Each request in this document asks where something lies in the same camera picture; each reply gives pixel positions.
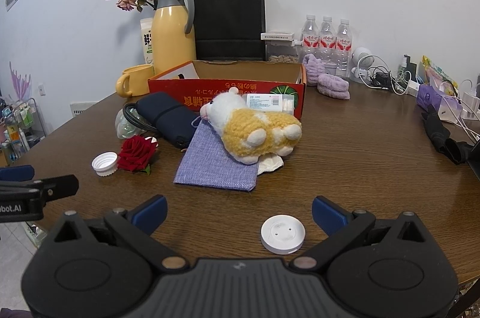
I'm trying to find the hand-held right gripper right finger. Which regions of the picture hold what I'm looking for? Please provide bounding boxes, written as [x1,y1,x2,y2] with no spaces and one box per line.
[289,196,429,272]

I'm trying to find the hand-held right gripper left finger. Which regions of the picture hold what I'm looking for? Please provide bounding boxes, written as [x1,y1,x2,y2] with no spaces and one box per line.
[48,195,189,274]

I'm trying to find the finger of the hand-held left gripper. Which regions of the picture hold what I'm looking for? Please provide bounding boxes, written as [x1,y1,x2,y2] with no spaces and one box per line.
[0,165,35,182]
[0,174,79,207]

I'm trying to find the white ribbed bottle cap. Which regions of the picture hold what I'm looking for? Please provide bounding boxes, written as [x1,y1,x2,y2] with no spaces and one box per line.
[91,151,119,177]

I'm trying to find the white round plastic disc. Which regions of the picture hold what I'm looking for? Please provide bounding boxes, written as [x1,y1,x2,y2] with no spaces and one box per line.
[260,214,305,256]

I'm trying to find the red artificial rose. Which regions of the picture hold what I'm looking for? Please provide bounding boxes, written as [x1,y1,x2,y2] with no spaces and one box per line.
[117,135,159,175]

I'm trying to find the purple linen pouch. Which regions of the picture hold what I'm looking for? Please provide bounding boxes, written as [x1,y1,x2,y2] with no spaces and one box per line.
[173,121,259,192]

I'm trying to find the iridescent clear plastic bag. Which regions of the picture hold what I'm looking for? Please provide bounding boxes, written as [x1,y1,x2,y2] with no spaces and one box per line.
[114,108,149,139]

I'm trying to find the black cable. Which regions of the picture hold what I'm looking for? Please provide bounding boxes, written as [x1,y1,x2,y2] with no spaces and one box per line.
[123,102,160,139]

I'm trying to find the yellow white plush toy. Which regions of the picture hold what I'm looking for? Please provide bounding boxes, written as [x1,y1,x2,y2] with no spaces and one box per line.
[199,86,303,165]

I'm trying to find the red cardboard box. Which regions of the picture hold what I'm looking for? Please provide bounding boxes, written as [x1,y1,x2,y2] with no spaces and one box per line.
[147,59,308,120]

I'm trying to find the metal storage rack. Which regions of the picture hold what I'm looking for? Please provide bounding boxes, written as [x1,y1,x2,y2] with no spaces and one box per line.
[0,97,47,161]

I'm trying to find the crumpled white tissue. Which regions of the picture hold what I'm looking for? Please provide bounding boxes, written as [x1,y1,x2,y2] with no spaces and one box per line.
[257,153,284,176]

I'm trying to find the purple feather decoration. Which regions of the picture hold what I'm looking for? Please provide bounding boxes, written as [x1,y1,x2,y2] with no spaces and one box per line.
[9,61,32,103]

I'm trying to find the navy folded fabric pouch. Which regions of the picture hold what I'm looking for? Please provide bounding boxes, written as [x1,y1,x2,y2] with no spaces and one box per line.
[137,91,201,149]

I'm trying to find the yellow mug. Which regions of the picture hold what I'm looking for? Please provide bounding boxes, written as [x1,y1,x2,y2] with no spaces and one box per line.
[115,65,156,98]

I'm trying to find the black cloth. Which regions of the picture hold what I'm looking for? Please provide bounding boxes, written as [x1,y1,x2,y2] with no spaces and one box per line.
[422,104,477,165]

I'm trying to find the purple plastic bag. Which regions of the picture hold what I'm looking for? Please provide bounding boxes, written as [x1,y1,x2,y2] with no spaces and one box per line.
[416,83,464,124]

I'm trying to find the small white desk fan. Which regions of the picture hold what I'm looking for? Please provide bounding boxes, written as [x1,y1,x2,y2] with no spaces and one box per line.
[349,47,374,84]

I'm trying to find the small black box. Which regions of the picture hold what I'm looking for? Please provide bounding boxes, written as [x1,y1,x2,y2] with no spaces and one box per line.
[407,55,419,82]

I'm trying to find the white green milk carton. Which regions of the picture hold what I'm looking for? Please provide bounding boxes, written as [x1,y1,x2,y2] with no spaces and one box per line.
[140,17,155,65]

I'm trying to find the clear container of seeds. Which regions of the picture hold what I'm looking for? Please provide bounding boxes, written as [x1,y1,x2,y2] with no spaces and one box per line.
[265,40,302,64]

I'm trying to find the water bottle red label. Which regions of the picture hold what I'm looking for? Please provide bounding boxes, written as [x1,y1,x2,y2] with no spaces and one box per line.
[300,15,320,58]
[319,16,337,62]
[335,18,354,79]

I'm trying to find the yellow snack packet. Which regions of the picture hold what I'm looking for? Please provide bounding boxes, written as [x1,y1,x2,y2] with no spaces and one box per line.
[422,55,458,94]

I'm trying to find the white power strip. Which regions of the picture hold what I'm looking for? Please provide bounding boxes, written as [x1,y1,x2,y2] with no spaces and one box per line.
[459,80,480,122]

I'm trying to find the flat white box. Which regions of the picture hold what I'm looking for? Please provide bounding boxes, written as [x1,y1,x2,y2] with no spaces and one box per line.
[260,31,295,41]

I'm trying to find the black paper bag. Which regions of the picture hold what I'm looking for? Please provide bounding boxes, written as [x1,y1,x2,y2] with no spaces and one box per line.
[191,0,267,62]

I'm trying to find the white wall vent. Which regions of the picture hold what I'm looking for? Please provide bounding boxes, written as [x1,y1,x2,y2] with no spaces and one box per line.
[69,101,102,116]

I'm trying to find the tangle of cables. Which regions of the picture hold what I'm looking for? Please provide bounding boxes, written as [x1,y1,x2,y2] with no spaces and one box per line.
[369,55,413,95]

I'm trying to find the yellow thermos jug grey handle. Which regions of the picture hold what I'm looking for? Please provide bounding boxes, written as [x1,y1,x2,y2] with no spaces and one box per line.
[151,0,197,76]

